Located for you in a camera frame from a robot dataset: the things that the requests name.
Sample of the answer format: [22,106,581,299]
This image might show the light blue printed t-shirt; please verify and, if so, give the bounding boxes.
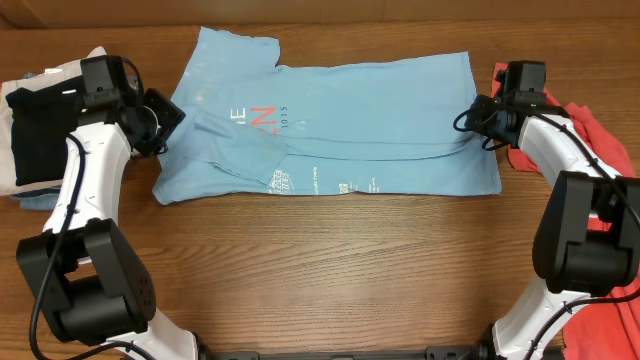
[153,28,501,205]

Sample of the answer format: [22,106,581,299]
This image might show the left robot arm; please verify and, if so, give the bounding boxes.
[7,55,210,359]

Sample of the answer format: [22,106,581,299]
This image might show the black folded shirt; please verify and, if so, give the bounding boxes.
[5,77,86,186]

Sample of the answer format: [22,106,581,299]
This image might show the beige folded garment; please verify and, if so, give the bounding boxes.
[1,59,81,196]

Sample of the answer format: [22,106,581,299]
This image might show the folded blue jeans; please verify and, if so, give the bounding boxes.
[12,74,60,210]

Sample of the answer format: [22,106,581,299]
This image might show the red t-shirt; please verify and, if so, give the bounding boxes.
[489,61,640,360]

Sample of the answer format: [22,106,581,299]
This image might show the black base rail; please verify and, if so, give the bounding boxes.
[199,345,492,360]

